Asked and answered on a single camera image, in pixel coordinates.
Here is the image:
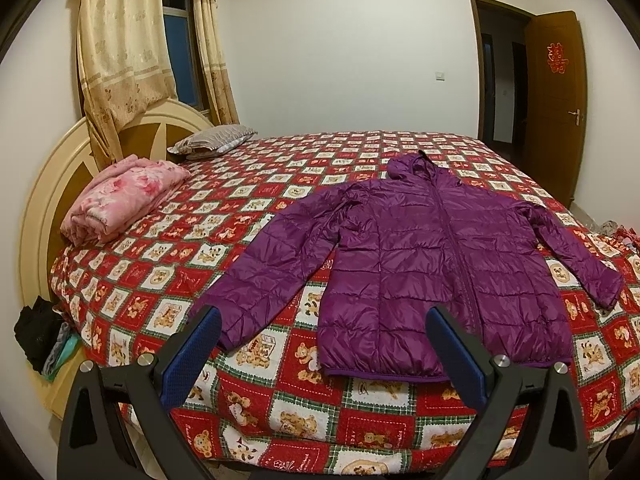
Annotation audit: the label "beige right curtain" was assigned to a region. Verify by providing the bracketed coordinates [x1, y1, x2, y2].
[193, 0, 239, 126]

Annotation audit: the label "beige curtain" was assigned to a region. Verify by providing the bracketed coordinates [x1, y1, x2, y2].
[193, 0, 239, 126]
[77, 0, 177, 169]

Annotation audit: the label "brown wooden door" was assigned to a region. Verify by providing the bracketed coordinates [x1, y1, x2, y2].
[521, 11, 587, 207]

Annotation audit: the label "grey striped pillow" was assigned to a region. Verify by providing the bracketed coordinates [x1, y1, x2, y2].
[167, 125, 257, 160]

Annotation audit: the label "purple puffer jacket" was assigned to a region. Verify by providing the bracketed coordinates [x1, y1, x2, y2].
[198, 153, 624, 382]

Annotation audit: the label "beige left curtain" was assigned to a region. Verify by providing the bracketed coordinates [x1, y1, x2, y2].
[77, 0, 177, 169]

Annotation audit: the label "silver door handle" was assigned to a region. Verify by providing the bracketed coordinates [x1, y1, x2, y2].
[568, 108, 586, 128]

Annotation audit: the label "pink floral folded blanket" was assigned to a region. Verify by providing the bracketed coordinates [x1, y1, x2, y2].
[60, 155, 191, 246]

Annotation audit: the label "dark clothes beside bed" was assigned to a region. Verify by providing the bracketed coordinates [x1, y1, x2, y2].
[14, 296, 79, 382]

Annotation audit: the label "window with blue pane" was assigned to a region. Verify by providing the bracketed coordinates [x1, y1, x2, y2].
[163, 0, 208, 113]

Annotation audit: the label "red double happiness sticker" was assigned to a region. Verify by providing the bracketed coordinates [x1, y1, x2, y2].
[547, 42, 570, 75]

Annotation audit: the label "red patchwork bear bedspread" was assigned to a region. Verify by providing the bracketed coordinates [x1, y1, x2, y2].
[50, 131, 639, 476]

